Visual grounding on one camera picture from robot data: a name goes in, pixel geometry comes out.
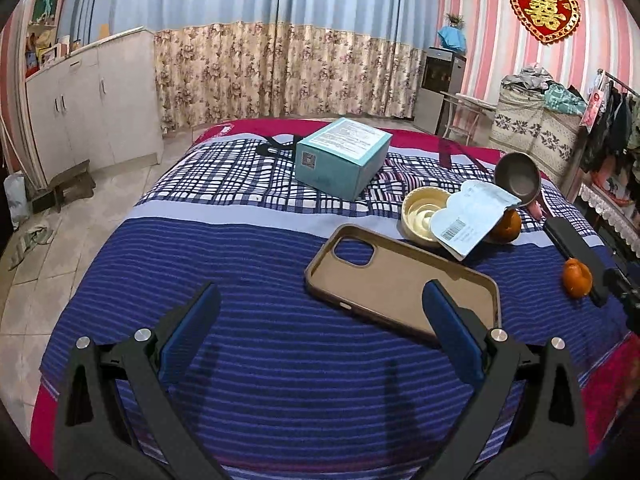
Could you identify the low cabinet with lace cloth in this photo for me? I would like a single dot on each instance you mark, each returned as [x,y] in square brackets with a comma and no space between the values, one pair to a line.
[610,210]

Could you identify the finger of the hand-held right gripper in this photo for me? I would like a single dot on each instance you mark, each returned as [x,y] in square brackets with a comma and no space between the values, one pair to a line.
[625,292]

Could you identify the pink mug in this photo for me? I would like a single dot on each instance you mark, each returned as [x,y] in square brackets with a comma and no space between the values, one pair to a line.
[517,177]

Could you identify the wooden stool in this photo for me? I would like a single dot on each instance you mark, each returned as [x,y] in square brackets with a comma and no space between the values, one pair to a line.
[70,180]

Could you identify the pink floral hanging bag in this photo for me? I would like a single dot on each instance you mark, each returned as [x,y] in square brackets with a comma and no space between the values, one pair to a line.
[592,102]

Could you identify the orange fruit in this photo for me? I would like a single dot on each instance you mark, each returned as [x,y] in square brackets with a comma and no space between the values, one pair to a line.
[507,227]
[577,280]

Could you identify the blue and floral curtain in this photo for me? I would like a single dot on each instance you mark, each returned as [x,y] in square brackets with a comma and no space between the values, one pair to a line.
[280,50]

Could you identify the red heart wall decoration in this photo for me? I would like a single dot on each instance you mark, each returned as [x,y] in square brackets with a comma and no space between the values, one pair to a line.
[545,7]

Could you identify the striped bed blanket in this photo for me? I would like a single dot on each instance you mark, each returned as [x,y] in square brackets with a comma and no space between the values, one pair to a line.
[280,370]

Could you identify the brown phone case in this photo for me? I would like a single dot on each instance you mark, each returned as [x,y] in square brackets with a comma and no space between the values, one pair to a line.
[395,285]

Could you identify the white cabinet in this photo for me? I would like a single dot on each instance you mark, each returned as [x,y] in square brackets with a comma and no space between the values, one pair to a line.
[95,105]

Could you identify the row of hanging clothes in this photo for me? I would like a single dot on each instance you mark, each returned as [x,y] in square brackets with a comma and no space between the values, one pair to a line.
[620,130]

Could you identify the pile of clothes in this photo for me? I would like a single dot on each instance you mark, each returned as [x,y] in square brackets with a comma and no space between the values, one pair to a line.
[545,87]

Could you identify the blue covered plant vase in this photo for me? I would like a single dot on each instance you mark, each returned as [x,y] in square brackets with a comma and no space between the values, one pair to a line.
[452,35]

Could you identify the cabinet under patterned cloth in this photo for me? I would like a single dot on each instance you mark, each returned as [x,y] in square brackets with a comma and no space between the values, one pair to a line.
[535,130]

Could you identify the white and blue packet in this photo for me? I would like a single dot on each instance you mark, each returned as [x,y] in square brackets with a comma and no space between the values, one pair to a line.
[475,220]

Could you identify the photo frame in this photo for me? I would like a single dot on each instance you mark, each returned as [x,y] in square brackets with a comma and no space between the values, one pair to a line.
[47,56]

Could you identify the round cream plastic bowl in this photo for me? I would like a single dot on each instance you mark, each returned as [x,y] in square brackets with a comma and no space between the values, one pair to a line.
[420,215]

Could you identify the teal cardboard box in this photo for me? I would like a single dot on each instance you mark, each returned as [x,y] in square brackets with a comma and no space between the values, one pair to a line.
[340,160]

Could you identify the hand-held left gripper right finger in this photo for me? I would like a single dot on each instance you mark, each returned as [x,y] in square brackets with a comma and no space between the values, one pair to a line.
[457,330]

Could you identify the grey rag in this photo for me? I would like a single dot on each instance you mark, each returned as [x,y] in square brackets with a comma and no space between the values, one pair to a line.
[30,242]

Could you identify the small white stool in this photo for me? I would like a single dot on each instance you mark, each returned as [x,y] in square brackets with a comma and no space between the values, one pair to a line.
[472,102]

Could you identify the white plastic bag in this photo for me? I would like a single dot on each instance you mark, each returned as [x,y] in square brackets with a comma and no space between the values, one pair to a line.
[16,200]

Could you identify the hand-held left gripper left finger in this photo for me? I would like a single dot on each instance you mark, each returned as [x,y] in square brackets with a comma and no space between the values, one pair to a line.
[187,327]

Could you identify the grey water dispenser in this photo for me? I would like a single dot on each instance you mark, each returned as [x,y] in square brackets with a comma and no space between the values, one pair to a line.
[440,90]

